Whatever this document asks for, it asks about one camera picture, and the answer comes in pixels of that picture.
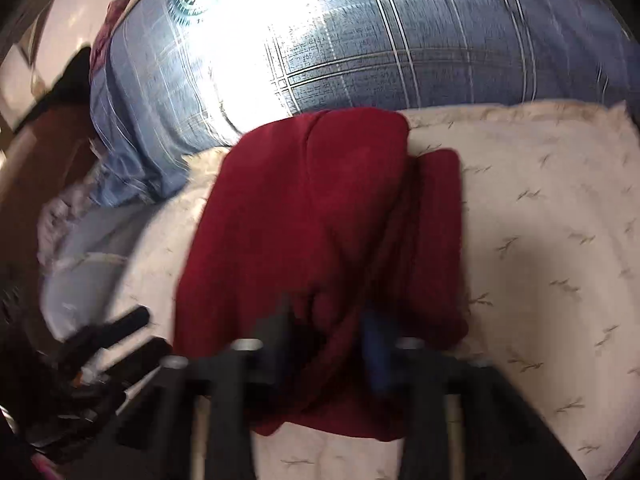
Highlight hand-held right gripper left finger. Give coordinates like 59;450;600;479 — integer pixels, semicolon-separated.
116;300;296;480

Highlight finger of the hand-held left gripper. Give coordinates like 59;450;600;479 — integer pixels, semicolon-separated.
74;337;174;402
61;306;152;362

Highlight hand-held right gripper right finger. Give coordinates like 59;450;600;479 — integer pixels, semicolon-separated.
361;309;587;480

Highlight red garment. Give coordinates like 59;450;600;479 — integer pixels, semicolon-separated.
172;106;471;442

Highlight grey plaid bed sheet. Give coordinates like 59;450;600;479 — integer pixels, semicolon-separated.
37;180;151;346

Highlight cream leaf-print pillow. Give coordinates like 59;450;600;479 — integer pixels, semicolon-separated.
115;100;640;480

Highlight maroon cloth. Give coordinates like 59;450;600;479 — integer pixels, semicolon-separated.
90;0;137;81

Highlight blue plaid pillow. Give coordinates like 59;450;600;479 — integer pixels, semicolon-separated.
90;0;640;208

